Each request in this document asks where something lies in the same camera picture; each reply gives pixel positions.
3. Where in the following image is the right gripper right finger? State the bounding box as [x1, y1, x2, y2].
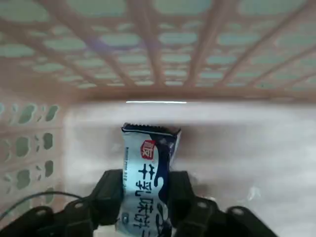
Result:
[167, 170, 280, 237]

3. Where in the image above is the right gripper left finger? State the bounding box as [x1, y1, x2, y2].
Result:
[0, 169, 124, 237]

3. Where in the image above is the blue white biscuit packet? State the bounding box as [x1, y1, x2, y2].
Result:
[119, 122, 183, 237]

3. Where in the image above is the pink plastic basket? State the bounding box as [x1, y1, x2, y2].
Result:
[0, 0, 316, 237]

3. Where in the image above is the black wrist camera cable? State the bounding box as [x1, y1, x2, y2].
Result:
[0, 191, 83, 219]

